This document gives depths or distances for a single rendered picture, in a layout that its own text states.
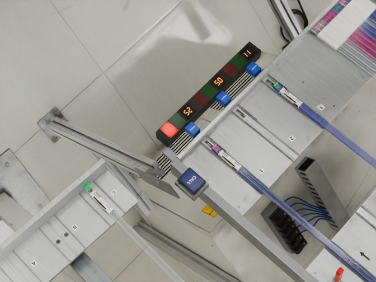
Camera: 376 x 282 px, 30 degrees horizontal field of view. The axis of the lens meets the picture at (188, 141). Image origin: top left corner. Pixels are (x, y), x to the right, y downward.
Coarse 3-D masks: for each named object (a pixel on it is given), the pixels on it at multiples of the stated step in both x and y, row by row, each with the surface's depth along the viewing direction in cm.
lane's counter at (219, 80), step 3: (216, 75) 172; (219, 75) 172; (213, 78) 172; (216, 78) 172; (219, 78) 172; (222, 78) 172; (210, 81) 172; (213, 81) 172; (216, 81) 172; (219, 81) 172; (222, 81) 172; (225, 81) 172; (213, 84) 171; (216, 84) 171; (219, 84) 171; (222, 84) 171; (219, 87) 171
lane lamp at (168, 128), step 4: (164, 124) 167; (168, 124) 167; (160, 128) 167; (164, 128) 167; (168, 128) 167; (172, 128) 167; (176, 128) 167; (164, 132) 166; (168, 132) 166; (172, 132) 166; (176, 132) 166; (168, 136) 166; (172, 136) 166
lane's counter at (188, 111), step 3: (186, 105) 169; (189, 105) 169; (183, 108) 169; (186, 108) 169; (189, 108) 169; (192, 108) 169; (180, 111) 168; (183, 111) 168; (186, 111) 168; (189, 111) 168; (192, 111) 168; (195, 111) 168; (183, 114) 168; (186, 114) 168; (189, 114) 168; (192, 114) 168; (186, 117) 168; (189, 117) 168
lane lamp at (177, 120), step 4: (176, 112) 168; (172, 116) 168; (176, 116) 168; (180, 116) 168; (168, 120) 168; (172, 120) 168; (176, 120) 168; (180, 120) 167; (184, 120) 167; (176, 124) 167; (180, 124) 167; (184, 124) 167; (180, 128) 167
